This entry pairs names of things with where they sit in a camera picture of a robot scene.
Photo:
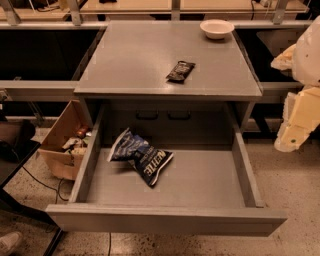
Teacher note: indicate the black drawer handle right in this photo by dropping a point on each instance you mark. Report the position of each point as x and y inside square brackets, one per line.
[179, 115]

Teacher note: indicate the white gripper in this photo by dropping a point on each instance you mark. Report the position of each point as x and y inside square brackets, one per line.
[308, 58]

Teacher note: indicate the white shoe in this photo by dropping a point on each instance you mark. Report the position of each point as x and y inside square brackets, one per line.
[10, 242]

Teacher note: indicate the small black snack bag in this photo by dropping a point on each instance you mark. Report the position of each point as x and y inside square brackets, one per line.
[181, 71]

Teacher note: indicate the cardboard box with trash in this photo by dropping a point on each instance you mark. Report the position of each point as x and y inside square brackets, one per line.
[63, 147]

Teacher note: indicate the grey cabinet counter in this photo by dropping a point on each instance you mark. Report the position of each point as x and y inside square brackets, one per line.
[127, 73]

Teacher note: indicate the dark table at left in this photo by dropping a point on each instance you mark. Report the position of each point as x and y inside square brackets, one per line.
[17, 185]

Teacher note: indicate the open grey top drawer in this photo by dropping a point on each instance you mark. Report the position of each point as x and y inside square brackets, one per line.
[202, 190]

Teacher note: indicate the blue kettle chip bag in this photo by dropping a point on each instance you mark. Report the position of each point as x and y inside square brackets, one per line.
[147, 160]

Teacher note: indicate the black drawer handle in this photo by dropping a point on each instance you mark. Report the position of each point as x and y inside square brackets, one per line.
[179, 115]
[153, 115]

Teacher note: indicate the black drawer handle left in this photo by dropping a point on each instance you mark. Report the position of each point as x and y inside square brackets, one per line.
[153, 115]

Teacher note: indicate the white bowl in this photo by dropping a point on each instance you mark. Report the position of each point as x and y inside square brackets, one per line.
[216, 29]

